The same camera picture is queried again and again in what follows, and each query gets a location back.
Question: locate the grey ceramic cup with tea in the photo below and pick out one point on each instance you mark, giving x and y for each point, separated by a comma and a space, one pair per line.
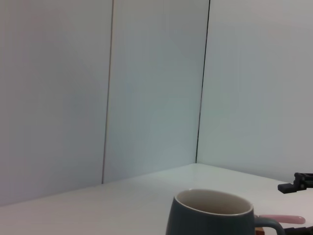
207, 225

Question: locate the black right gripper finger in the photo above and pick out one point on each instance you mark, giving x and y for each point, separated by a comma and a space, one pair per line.
302, 182
300, 231

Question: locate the light notched wooden block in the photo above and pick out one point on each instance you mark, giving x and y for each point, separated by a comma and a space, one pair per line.
259, 231

